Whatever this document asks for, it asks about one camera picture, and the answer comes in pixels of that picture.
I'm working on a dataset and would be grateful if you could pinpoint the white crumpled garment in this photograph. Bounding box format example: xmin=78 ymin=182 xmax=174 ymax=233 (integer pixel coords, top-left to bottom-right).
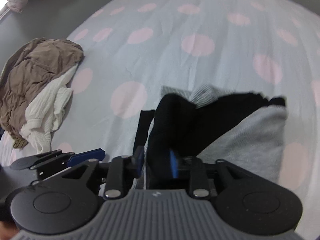
xmin=20 ymin=64 xmax=78 ymax=154

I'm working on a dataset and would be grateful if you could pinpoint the grey black raglan shirt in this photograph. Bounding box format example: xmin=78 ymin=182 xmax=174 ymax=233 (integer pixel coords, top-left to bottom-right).
xmin=134 ymin=85 xmax=287 ymax=182

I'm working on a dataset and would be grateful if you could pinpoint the brown crumpled garment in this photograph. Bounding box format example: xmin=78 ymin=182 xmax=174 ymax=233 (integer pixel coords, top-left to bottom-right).
xmin=1 ymin=38 xmax=84 ymax=148

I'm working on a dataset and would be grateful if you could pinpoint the blue pink-dotted bed sheet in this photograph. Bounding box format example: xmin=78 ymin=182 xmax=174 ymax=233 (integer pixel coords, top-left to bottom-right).
xmin=1 ymin=0 xmax=319 ymax=239

